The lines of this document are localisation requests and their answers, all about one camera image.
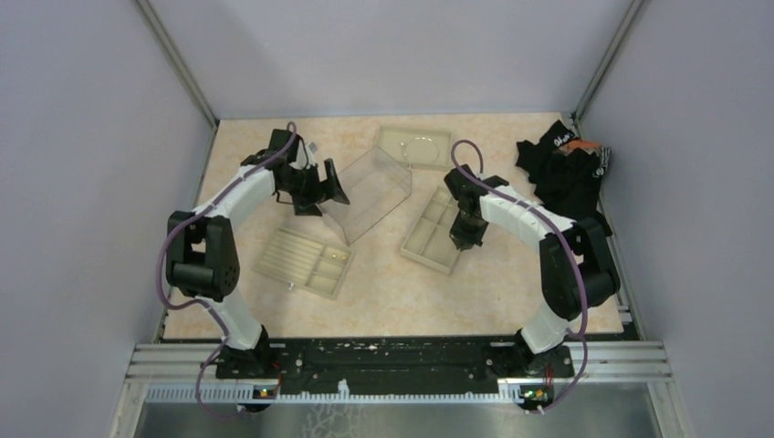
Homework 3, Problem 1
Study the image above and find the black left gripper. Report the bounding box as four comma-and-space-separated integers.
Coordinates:
281, 158, 350, 216

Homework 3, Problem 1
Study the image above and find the beige compartment tray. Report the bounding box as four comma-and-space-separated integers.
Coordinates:
400, 185, 461, 275

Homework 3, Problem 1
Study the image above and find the clear acrylic box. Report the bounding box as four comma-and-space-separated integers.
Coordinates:
320, 147, 413, 245

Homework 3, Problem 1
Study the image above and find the beige ring-slot tray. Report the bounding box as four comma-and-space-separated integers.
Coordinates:
253, 227, 353, 300

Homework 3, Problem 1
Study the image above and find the shallow beige tray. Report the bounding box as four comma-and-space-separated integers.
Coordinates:
376, 126, 452, 172

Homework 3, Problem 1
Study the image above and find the silver pearl-tipped bangle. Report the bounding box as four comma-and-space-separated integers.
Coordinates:
399, 137, 440, 164

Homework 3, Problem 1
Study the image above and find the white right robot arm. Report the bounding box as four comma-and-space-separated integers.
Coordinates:
444, 165, 621, 376

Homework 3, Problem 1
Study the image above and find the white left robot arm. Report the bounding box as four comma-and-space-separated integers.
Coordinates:
156, 122, 350, 378

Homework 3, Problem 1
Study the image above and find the black cloth pile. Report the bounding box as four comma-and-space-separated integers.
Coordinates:
515, 120, 612, 237

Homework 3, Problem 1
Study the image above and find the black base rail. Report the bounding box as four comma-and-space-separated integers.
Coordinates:
214, 335, 575, 396

